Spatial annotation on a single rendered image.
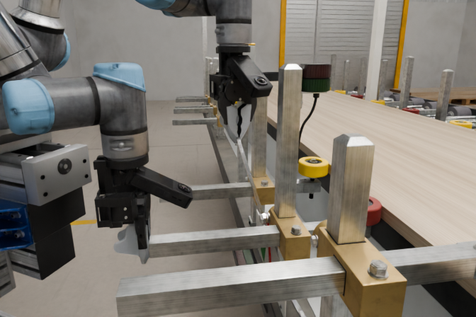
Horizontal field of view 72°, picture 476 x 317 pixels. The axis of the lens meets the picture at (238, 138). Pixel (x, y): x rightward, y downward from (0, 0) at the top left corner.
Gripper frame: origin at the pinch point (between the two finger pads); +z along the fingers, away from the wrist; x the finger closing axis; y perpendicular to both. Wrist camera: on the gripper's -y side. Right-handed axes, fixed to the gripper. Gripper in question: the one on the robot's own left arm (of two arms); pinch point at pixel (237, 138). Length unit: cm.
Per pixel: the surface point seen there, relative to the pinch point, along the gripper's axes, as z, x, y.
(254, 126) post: 0.5, -10.5, 9.7
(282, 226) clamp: 13.3, -0.3, -17.1
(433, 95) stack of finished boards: 88, -694, 353
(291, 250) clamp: 16.0, 0.5, -21.0
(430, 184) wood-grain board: 10.4, -38.1, -22.7
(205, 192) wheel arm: 16.9, 3.6, 10.5
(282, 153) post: -0.3, -2.0, -13.8
